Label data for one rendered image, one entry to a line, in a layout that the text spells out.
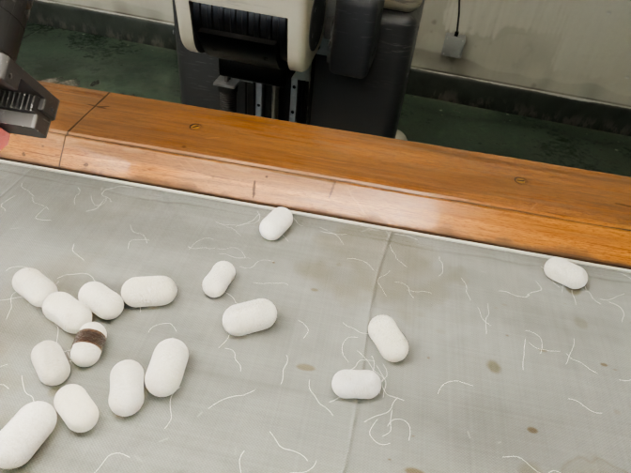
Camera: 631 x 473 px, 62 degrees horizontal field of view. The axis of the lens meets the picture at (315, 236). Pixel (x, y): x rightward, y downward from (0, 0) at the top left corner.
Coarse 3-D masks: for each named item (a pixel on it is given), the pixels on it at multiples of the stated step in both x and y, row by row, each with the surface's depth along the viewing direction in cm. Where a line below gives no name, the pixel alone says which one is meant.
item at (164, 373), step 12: (156, 348) 33; (168, 348) 32; (180, 348) 33; (156, 360) 32; (168, 360) 32; (180, 360) 32; (156, 372) 31; (168, 372) 31; (180, 372) 32; (156, 384) 31; (168, 384) 31
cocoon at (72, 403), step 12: (72, 384) 31; (60, 396) 30; (72, 396) 30; (84, 396) 30; (60, 408) 30; (72, 408) 29; (84, 408) 29; (96, 408) 30; (72, 420) 29; (84, 420) 29; (96, 420) 30
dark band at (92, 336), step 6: (84, 330) 33; (90, 330) 33; (96, 330) 33; (78, 336) 33; (84, 336) 33; (90, 336) 33; (96, 336) 33; (102, 336) 34; (78, 342) 33; (84, 342) 33; (90, 342) 33; (96, 342) 33; (102, 342) 33; (102, 348) 33
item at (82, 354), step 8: (80, 328) 34; (96, 328) 34; (104, 328) 34; (80, 344) 32; (88, 344) 33; (72, 352) 32; (80, 352) 32; (88, 352) 32; (96, 352) 33; (72, 360) 32; (80, 360) 32; (88, 360) 32; (96, 360) 33
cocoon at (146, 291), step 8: (128, 280) 36; (136, 280) 36; (144, 280) 36; (152, 280) 36; (160, 280) 36; (168, 280) 37; (128, 288) 36; (136, 288) 36; (144, 288) 36; (152, 288) 36; (160, 288) 36; (168, 288) 36; (176, 288) 37; (128, 296) 36; (136, 296) 36; (144, 296) 36; (152, 296) 36; (160, 296) 36; (168, 296) 36; (128, 304) 36; (136, 304) 36; (144, 304) 36; (152, 304) 36; (160, 304) 37
